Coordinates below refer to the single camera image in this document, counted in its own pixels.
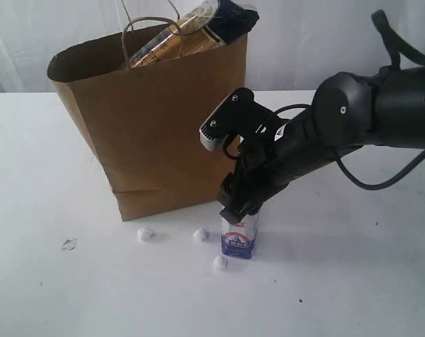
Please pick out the small white ball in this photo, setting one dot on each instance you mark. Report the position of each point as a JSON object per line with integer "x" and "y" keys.
{"x": 145, "y": 234}
{"x": 200, "y": 235}
{"x": 220, "y": 263}

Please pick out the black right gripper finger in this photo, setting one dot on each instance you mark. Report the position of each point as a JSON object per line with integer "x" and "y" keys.
{"x": 235, "y": 213}
{"x": 226, "y": 195}

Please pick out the spaghetti packet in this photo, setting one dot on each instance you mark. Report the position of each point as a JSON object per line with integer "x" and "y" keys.
{"x": 210, "y": 25}

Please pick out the brown paper shopping bag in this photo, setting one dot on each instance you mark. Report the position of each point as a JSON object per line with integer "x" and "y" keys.
{"x": 143, "y": 123}

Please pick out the small white blue milk carton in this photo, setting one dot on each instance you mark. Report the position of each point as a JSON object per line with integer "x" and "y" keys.
{"x": 239, "y": 240}

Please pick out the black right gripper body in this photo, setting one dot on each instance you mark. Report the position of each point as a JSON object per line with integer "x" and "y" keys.
{"x": 262, "y": 173}

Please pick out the clear plastic scrap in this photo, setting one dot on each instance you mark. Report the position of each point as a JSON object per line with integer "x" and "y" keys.
{"x": 69, "y": 244}

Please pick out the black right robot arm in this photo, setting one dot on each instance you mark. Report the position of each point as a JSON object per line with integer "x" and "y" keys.
{"x": 347, "y": 113}

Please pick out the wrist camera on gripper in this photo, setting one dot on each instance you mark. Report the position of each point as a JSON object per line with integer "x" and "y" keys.
{"x": 238, "y": 115}

